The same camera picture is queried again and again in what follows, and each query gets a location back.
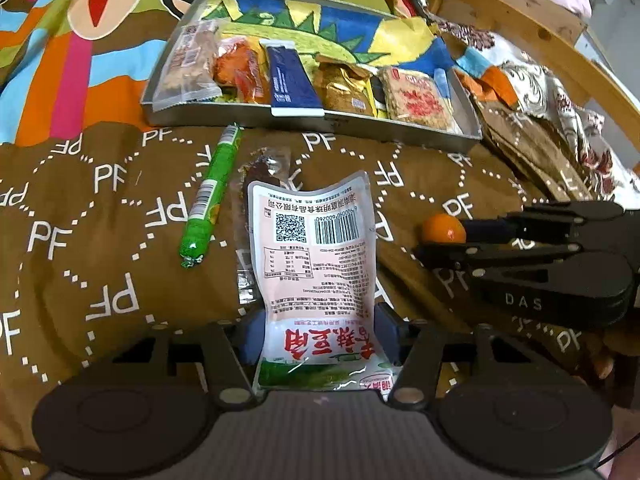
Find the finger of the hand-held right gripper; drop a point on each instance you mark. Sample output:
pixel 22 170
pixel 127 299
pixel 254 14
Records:
pixel 450 254
pixel 487 230

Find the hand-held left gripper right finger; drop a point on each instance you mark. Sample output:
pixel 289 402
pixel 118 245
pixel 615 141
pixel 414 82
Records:
pixel 387 332

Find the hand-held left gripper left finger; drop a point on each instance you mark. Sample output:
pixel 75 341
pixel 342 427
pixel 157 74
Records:
pixel 250 337

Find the small orange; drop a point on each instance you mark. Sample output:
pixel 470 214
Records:
pixel 440 227

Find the white snack packet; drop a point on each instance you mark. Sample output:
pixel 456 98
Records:
pixel 310 280

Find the red print cracker packet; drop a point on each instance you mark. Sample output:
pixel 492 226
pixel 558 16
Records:
pixel 415 97

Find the golden snack packet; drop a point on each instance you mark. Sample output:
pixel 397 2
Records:
pixel 345 87

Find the grey metal tray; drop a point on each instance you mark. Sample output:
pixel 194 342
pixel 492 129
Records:
pixel 300 122

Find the dark blue snack packet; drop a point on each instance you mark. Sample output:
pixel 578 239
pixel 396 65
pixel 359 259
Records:
pixel 287 77

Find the orange red snack packet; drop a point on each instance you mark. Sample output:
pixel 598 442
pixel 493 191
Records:
pixel 237 67

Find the beige clear biscuit packet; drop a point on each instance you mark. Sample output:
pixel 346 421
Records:
pixel 187 65

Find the person's right hand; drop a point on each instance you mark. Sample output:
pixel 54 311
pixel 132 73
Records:
pixel 605 365

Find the green sausage stick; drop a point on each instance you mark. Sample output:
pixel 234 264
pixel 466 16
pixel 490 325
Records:
pixel 210 195

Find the clear dark jerky packet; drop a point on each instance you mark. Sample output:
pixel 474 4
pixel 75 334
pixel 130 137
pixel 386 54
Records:
pixel 262 165

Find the plywood board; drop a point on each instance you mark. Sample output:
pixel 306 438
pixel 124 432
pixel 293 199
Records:
pixel 510 2

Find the dinosaur print towel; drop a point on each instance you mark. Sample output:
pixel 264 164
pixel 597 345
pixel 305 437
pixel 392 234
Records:
pixel 350 25

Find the wooden bed frame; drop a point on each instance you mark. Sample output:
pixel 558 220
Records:
pixel 565 55

